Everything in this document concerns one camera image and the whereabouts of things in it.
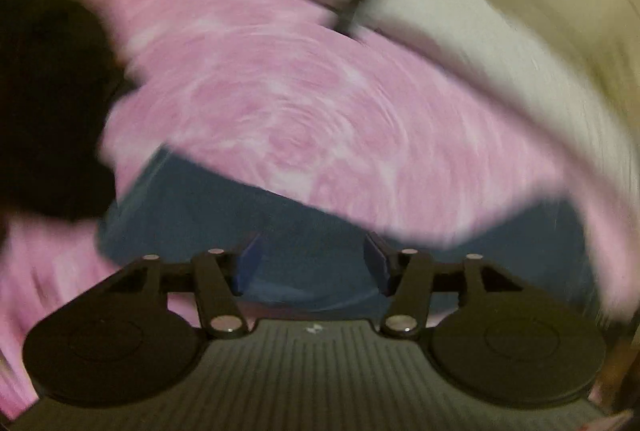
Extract white striped rolled quilt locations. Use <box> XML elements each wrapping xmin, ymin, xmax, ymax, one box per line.
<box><xmin>315</xmin><ymin>0</ymin><xmax>639</xmax><ymax>210</ymax></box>

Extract pink rose pattern blanket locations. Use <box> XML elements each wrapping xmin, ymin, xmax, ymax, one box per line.
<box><xmin>1</xmin><ymin>0</ymin><xmax>639</xmax><ymax>418</ymax></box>

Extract small black flat device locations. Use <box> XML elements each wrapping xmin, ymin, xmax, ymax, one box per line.
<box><xmin>326</xmin><ymin>0</ymin><xmax>381</xmax><ymax>41</ymax></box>

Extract dark blurred object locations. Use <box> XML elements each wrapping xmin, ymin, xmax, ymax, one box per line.
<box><xmin>1</xmin><ymin>0</ymin><xmax>136</xmax><ymax>221</ymax></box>

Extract blue denim jeans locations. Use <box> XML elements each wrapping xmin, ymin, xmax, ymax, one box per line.
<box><xmin>98</xmin><ymin>148</ymin><xmax>599</xmax><ymax>319</ymax></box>

